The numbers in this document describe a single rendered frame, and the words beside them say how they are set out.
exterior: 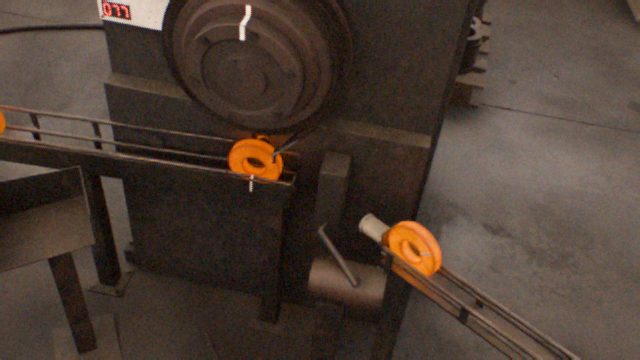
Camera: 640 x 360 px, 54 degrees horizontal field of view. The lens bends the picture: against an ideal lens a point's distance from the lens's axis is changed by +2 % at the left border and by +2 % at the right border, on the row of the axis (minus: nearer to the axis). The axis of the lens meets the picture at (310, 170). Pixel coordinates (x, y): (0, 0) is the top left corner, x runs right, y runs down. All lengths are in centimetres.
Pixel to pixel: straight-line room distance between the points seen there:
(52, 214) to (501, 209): 188
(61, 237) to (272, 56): 81
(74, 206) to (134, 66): 44
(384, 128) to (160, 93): 65
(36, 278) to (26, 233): 69
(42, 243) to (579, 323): 191
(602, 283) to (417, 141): 130
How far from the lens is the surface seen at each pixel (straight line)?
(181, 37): 158
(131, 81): 193
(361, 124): 178
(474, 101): 349
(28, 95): 347
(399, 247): 171
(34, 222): 195
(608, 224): 308
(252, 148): 177
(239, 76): 149
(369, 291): 183
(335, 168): 174
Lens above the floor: 197
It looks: 43 degrees down
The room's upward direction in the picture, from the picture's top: 6 degrees clockwise
